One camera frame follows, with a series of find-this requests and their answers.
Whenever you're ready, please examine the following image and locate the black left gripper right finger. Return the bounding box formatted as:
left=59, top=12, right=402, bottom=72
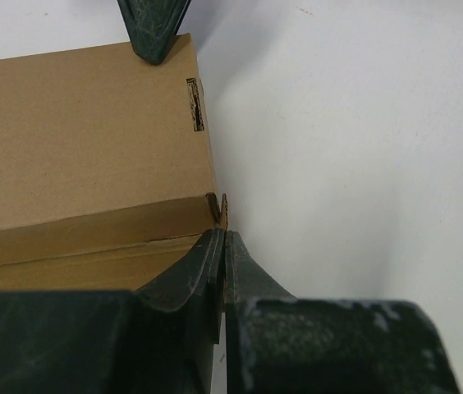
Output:
left=225, top=231, right=459, bottom=393

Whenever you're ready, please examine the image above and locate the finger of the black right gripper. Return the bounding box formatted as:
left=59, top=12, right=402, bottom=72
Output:
left=117, top=0, right=191, bottom=66

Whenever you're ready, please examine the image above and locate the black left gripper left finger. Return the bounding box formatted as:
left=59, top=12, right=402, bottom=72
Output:
left=0, top=229, right=226, bottom=393

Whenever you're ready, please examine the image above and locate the brown cardboard box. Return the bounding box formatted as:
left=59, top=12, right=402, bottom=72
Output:
left=0, top=34, right=227, bottom=291

